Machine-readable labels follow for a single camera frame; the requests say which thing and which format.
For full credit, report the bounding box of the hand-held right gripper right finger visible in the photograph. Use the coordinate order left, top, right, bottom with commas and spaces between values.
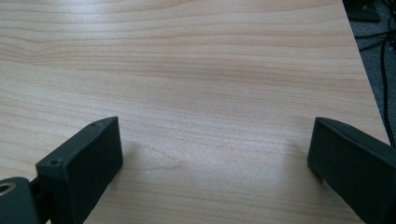
306, 117, 396, 224

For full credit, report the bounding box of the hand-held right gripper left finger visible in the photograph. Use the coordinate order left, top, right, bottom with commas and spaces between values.
35, 116, 124, 224

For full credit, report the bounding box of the black stand base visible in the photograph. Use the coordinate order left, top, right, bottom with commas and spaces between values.
342, 0, 382, 23

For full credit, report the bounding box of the long black floor cable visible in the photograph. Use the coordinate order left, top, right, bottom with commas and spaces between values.
380, 38, 396, 147

